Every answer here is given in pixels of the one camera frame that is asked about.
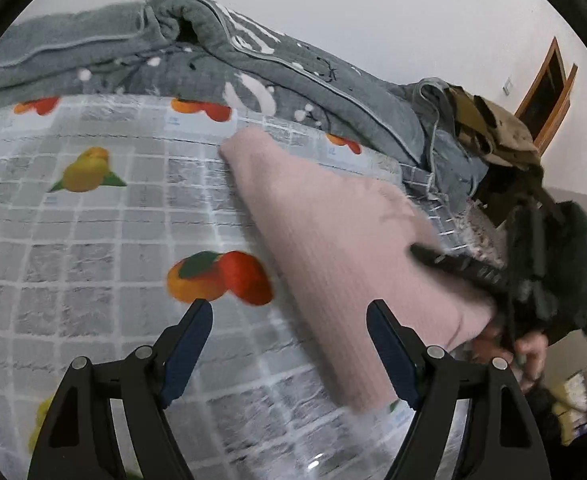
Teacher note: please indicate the grey checkered cloth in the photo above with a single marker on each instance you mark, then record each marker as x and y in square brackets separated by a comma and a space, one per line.
[433, 195]

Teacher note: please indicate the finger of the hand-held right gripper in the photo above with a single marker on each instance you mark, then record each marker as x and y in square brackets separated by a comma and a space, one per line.
[466, 269]

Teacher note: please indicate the fruit print plastic mat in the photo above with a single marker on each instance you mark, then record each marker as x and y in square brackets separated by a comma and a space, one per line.
[103, 240]

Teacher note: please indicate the pink knit sweater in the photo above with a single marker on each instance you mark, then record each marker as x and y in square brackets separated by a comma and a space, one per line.
[353, 250]

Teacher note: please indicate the person's right hand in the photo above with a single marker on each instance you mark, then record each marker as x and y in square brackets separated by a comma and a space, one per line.
[529, 349]

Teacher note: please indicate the white wall switch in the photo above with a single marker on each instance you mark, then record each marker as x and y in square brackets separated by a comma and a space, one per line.
[508, 85]

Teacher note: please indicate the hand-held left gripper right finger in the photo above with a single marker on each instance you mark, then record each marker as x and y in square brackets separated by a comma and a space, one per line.
[394, 357]

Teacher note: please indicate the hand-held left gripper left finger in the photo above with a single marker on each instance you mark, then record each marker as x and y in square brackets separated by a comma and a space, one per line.
[186, 355]

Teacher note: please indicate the wooden door frame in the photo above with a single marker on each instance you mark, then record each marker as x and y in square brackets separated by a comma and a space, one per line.
[548, 95]

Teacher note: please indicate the brown coat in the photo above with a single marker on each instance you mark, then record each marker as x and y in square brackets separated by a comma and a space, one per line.
[498, 130]

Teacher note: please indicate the floral bed sheet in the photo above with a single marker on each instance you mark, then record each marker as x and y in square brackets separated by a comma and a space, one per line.
[486, 235]

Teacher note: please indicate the grey printed quilt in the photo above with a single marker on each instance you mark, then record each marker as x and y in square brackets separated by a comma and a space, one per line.
[273, 60]

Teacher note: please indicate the yellow white packaging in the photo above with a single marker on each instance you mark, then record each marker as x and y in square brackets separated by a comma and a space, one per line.
[573, 405]

